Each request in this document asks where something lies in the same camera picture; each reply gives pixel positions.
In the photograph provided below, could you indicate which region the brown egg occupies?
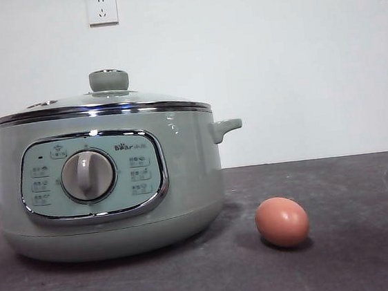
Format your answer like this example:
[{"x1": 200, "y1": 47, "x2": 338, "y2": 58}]
[{"x1": 253, "y1": 194, "x2": 312, "y2": 251}]

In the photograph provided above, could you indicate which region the pale green electric pot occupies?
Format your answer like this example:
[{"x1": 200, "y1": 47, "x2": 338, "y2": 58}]
[{"x1": 0, "y1": 97, "x2": 255, "y2": 272}]

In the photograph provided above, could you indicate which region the white wall socket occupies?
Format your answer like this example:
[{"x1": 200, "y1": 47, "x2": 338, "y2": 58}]
[{"x1": 86, "y1": 0, "x2": 120, "y2": 28}]

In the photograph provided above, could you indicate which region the glass lid with green knob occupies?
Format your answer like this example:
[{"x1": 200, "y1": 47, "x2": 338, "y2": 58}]
[{"x1": 0, "y1": 58, "x2": 212, "y2": 133}]

